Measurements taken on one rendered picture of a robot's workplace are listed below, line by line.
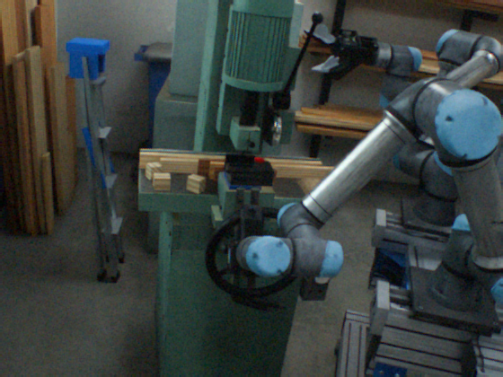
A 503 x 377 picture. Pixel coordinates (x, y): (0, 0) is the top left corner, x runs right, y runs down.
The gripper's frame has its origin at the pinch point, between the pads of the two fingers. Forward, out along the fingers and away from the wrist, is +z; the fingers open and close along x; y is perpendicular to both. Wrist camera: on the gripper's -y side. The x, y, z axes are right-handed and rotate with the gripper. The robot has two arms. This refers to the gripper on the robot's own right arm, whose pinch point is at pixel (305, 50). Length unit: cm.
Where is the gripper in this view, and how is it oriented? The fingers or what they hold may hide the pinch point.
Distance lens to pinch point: 150.1
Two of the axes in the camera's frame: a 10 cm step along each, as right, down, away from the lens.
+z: -9.8, -0.4, -2.1
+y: 2.1, -4.6, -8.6
